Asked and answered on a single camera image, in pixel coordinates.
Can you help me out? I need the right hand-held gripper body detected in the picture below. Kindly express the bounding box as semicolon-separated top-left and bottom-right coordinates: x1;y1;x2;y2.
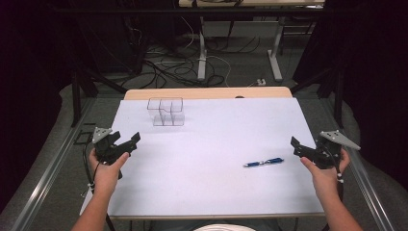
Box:
308;129;362;170

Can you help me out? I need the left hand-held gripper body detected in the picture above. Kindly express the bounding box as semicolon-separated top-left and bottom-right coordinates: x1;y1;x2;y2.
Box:
91;126;133;167

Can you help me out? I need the blue pen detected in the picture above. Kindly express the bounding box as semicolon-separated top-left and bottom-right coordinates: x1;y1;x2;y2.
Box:
242;156;285;168

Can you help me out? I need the clear acrylic organizer box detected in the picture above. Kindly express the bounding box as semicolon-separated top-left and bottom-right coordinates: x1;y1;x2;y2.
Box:
146;96;186;127

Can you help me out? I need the person's left hand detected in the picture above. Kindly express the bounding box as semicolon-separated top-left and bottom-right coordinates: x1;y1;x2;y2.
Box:
88;148;130;194

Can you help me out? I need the person's right hand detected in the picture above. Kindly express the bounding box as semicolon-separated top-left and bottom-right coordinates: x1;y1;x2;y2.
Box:
299;147;351;197

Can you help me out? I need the white table mat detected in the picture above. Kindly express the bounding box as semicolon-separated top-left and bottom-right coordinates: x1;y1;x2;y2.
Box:
79;97;325;218

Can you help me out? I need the dark curtain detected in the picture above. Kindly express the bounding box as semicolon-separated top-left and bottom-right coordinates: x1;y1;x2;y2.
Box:
293;0;408;191
0;0;78;213

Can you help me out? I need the wooden table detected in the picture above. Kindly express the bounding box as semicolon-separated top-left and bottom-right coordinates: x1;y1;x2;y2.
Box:
79;86;326;221

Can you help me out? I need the white desk with metal legs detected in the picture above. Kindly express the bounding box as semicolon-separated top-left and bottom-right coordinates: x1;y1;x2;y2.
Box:
177;0;325;83

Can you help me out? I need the person's dark clothing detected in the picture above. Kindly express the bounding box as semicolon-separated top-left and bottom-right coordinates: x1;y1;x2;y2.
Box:
148;218;285;231

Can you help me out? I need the black horizontal bar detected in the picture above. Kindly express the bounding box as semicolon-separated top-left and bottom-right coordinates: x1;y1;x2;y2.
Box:
52;7;355;15

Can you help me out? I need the small black floor bracket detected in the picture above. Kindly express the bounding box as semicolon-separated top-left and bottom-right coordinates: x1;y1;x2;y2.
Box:
73;122;97;146

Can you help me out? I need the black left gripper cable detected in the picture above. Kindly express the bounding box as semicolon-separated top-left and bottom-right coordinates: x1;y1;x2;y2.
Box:
82;141;117;231

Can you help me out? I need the metal floor rail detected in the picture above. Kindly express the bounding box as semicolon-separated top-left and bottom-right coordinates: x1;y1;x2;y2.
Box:
320;95;396;231
11;97;96;231

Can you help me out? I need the black metal stand frame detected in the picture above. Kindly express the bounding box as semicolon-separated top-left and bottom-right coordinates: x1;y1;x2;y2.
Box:
68;57;129;129
290;65;345;129

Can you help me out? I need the tangle of black floor cables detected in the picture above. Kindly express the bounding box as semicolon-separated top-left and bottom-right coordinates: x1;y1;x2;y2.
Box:
128;18;262;90

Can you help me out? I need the white floor cable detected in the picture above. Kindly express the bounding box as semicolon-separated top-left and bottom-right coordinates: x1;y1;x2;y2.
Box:
174;15;233;89

